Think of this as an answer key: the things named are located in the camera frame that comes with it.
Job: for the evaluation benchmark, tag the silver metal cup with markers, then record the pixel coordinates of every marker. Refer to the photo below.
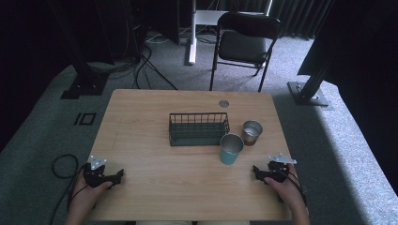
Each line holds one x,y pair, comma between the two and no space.
251,132

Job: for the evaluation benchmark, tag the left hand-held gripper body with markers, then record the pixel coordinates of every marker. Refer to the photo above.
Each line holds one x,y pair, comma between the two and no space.
95,176

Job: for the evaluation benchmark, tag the person's left hand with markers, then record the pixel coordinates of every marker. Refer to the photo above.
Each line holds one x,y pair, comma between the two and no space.
83,197

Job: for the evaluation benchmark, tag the person's right hand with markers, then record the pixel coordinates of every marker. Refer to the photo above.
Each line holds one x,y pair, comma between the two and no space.
291,190

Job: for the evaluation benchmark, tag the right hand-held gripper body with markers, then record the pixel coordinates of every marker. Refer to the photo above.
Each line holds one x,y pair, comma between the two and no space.
278,172

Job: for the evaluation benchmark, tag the black folding chair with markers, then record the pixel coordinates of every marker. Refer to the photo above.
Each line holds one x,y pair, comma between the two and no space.
242,47

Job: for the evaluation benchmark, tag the black metal stand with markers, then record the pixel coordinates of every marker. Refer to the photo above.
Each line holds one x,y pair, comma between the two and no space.
86,82
308,93

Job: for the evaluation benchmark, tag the teal metal cup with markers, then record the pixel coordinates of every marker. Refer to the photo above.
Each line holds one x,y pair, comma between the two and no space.
230,154

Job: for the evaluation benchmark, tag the dark pleated curtain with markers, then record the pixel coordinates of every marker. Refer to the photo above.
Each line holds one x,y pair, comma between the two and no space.
297,15

